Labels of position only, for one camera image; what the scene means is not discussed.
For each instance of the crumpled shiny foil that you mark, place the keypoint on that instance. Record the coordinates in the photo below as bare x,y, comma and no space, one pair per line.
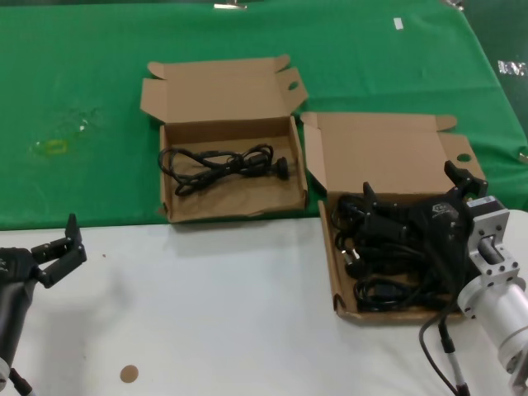
512,68

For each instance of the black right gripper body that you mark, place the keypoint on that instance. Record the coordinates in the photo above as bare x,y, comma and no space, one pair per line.
441,218

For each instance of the green tablecloth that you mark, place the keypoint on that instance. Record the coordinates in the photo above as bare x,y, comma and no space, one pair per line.
82,62

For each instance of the white tape strip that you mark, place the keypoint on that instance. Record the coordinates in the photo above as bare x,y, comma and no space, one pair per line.
397,23

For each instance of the round brown cardboard disc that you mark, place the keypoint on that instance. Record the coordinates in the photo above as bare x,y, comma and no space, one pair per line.
128,374

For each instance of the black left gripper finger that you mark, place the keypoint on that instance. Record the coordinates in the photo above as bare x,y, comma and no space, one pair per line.
49,247
66,266

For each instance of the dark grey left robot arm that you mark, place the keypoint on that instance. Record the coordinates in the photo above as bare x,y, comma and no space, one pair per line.
10,317

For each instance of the small white tape scrap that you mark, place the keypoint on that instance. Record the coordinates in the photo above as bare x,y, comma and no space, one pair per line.
82,125

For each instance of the silver metal table clip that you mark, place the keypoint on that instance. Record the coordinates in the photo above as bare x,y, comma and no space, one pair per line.
524,156
230,5

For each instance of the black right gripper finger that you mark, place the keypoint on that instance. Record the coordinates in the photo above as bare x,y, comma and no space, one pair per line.
385,220
470,186

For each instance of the open brown cardboard box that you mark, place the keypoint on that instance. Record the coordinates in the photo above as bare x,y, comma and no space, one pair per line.
379,152
231,202

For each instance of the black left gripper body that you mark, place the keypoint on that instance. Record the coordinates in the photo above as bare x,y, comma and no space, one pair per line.
16,266

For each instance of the yellow tape square outline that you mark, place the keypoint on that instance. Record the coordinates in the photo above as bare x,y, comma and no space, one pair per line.
55,142

